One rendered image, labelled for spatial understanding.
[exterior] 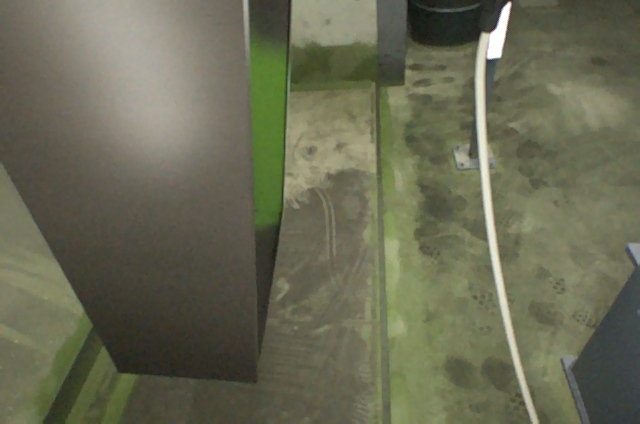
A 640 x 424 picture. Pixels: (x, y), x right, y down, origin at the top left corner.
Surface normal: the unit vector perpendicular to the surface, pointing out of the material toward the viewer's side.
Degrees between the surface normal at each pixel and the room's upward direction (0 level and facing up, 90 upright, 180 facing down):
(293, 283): 0
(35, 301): 57
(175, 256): 90
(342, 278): 0
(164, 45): 90
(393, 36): 90
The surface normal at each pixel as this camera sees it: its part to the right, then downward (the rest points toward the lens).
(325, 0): -0.07, 0.69
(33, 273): 0.77, -0.42
